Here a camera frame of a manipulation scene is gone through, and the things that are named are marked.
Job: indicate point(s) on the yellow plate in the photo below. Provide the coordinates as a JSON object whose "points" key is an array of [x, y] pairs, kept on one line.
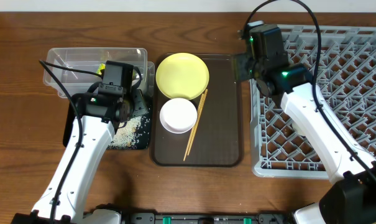
{"points": [[182, 75]]}

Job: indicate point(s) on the green snack wrapper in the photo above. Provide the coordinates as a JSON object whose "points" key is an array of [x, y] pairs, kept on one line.
{"points": [[101, 68]]}

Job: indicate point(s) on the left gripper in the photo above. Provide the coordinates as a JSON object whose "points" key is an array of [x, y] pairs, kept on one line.
{"points": [[139, 104]]}

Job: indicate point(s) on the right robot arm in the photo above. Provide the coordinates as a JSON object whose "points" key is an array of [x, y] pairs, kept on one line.
{"points": [[293, 88]]}

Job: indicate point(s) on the black waste tray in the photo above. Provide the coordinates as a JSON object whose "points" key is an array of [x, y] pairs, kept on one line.
{"points": [[97, 122]]}

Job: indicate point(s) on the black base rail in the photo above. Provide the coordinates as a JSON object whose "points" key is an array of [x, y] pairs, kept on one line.
{"points": [[143, 216]]}

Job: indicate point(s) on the clear plastic bin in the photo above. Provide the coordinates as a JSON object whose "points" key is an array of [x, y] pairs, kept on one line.
{"points": [[91, 58]]}

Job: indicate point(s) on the wooden chopstick left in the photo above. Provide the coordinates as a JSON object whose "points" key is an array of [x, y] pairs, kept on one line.
{"points": [[194, 127]]}

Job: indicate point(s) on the brown serving tray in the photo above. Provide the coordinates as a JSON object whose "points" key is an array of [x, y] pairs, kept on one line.
{"points": [[218, 141]]}

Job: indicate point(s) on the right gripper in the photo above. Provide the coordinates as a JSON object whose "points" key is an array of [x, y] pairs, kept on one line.
{"points": [[240, 62]]}

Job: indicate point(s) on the wooden chopstick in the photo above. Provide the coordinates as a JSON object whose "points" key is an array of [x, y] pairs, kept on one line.
{"points": [[194, 127], [197, 124]]}

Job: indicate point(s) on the white green cup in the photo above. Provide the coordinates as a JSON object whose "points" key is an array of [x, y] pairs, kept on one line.
{"points": [[297, 129]]}

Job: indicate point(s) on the grey dishwasher rack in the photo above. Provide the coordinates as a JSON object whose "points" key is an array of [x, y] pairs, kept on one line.
{"points": [[346, 60]]}

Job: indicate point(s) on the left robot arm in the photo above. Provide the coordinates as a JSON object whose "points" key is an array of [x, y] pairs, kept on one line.
{"points": [[64, 199]]}

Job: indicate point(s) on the pile of rice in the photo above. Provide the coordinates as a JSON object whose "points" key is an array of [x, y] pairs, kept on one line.
{"points": [[135, 135]]}

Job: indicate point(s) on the wooden chopstick right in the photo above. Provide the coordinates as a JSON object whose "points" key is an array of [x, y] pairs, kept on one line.
{"points": [[197, 124]]}

